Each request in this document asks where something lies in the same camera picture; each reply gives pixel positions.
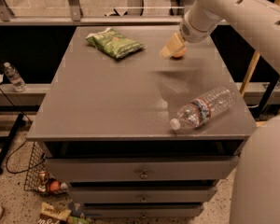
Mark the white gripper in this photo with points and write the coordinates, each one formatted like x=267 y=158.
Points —
x=193 y=32

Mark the orange fruit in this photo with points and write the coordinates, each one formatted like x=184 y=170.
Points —
x=181 y=53

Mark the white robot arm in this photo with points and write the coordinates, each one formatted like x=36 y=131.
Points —
x=256 y=187

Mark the clear plastic water bottle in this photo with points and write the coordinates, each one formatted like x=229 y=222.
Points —
x=203 y=108

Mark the small water bottle on ledge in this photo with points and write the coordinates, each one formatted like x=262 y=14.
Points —
x=14 y=77

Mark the green chip bag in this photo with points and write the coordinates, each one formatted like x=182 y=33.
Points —
x=113 y=43

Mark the grey drawer cabinet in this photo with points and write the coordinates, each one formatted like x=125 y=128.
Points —
x=104 y=121

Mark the top drawer knob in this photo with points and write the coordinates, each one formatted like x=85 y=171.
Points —
x=143 y=175

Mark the orange ball in basket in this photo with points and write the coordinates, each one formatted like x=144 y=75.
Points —
x=54 y=186

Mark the yellow snack bag on floor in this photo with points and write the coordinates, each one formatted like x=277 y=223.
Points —
x=51 y=215

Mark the yellow wooden frame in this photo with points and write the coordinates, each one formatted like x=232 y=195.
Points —
x=248 y=75

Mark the wire basket on floor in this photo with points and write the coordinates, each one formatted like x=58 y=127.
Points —
x=38 y=178

